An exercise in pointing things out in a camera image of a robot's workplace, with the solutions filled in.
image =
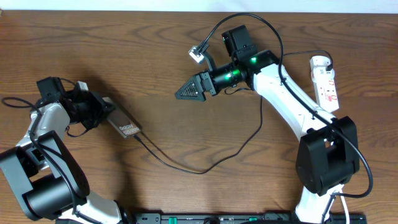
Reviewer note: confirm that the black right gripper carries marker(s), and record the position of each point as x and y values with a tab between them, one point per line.
198	79

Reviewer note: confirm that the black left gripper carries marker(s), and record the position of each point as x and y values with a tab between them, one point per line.
101	106

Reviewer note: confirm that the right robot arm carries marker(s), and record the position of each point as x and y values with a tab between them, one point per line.
327	154

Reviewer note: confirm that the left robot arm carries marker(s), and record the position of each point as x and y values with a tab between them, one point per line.
43	175

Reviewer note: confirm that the white USB charger plug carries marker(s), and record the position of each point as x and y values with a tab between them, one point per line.
321	74

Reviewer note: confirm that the white power strip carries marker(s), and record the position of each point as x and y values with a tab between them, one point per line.
325	92

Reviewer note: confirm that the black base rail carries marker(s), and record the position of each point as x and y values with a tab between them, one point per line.
258	218

